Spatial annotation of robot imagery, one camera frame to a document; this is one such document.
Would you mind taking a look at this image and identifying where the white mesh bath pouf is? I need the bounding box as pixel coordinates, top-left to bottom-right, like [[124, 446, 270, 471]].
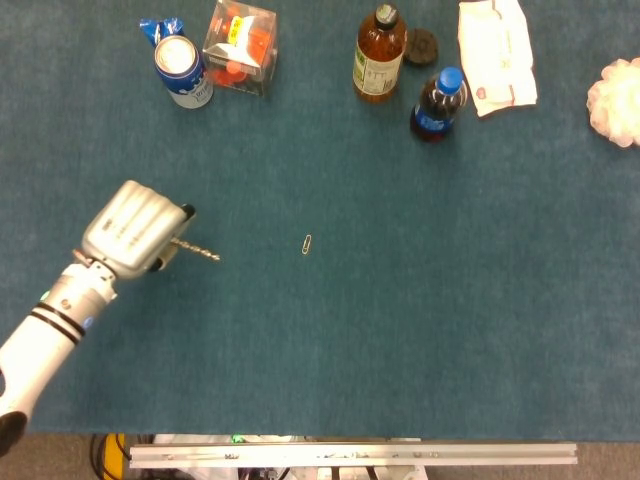
[[586, 57, 640, 148]]

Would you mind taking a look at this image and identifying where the clear box with orange toys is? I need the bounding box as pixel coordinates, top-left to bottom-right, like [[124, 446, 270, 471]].
[[202, 0, 279, 98]]

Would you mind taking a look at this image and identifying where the amber tea bottle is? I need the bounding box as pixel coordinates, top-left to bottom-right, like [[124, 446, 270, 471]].
[[352, 3, 408, 105]]

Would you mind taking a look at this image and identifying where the cola bottle with blue cap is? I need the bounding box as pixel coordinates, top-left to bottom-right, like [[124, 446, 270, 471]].
[[409, 66, 469, 144]]

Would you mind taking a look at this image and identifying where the blue snack bag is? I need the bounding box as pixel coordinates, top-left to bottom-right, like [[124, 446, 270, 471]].
[[139, 17, 186, 50]]

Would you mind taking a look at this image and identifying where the black round puck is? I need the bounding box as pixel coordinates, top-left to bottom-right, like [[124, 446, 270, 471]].
[[402, 28, 441, 67]]

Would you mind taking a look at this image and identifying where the white crumpled paper bag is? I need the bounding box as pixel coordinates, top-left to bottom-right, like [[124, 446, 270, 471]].
[[457, 0, 539, 119]]

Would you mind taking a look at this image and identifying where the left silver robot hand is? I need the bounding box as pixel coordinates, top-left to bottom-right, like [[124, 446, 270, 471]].
[[80, 179, 197, 282]]

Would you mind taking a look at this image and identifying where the silver bead chain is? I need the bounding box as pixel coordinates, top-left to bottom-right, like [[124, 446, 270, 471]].
[[169, 238, 222, 263]]

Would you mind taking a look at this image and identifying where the blue and white drink can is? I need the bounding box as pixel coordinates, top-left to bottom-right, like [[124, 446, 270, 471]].
[[153, 34, 215, 110]]

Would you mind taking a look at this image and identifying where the aluminium extrusion rail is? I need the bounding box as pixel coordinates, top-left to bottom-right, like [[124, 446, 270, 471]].
[[128, 442, 579, 469]]

